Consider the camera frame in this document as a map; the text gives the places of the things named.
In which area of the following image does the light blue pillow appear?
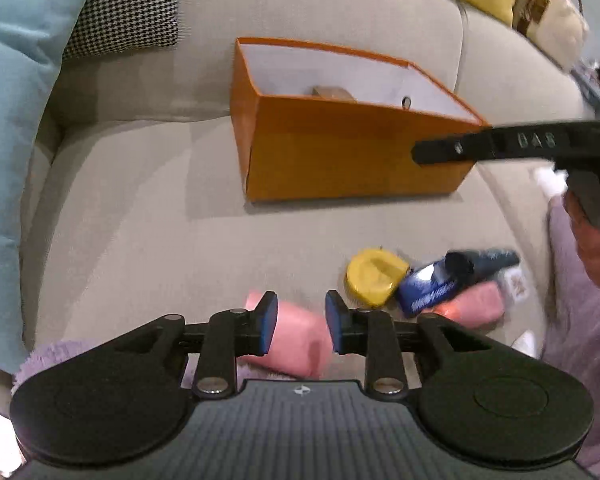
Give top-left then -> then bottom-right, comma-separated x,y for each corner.
0,0 -> 86,374

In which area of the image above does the small white patterned card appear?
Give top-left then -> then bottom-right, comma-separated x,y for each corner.
498,266 -> 529,304

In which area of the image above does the pink rectangular block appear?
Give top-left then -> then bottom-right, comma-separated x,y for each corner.
238,300 -> 332,379

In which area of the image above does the houndstooth pillow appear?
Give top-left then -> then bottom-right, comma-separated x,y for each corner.
64,0 -> 178,61

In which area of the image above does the beige sofa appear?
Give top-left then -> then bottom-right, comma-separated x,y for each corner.
21,0 -> 591,347

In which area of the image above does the white plush bag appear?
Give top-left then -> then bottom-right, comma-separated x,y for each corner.
513,0 -> 590,73

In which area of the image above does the orange cardboard box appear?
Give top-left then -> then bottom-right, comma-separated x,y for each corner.
230,37 -> 487,202

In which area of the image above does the purple fluffy blanket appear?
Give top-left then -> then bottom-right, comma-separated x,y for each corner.
10,196 -> 600,479

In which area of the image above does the blue box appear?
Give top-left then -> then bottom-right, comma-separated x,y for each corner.
394,259 -> 463,318

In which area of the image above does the small brown item in box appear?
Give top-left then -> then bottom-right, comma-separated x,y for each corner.
311,86 -> 355,102

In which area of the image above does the salmon pink block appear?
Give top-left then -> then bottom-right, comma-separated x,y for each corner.
432,282 -> 505,328

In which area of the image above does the person's right hand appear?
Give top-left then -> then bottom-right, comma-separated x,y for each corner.
564,191 -> 600,288

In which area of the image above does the yellow tape measure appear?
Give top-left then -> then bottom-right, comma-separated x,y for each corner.
344,247 -> 411,308

